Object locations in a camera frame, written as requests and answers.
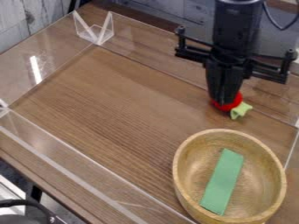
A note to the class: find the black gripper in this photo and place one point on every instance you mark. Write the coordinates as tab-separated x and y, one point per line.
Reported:
226	68

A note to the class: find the green rectangular block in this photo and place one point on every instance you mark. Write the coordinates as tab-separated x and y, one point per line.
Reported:
223	180

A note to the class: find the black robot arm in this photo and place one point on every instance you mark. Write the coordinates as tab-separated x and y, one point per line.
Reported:
237	30

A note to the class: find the brown wooden bowl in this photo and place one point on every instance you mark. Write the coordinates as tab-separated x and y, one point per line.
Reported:
261	188

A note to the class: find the red plush strawberry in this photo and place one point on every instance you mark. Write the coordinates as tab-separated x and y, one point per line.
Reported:
237	109

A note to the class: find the black table leg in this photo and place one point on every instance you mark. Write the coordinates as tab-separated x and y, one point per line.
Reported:
35	193

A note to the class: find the clear acrylic tray wall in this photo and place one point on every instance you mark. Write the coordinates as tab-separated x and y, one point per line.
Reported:
94	116

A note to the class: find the clear acrylic corner bracket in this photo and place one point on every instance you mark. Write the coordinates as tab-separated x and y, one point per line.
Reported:
95	34

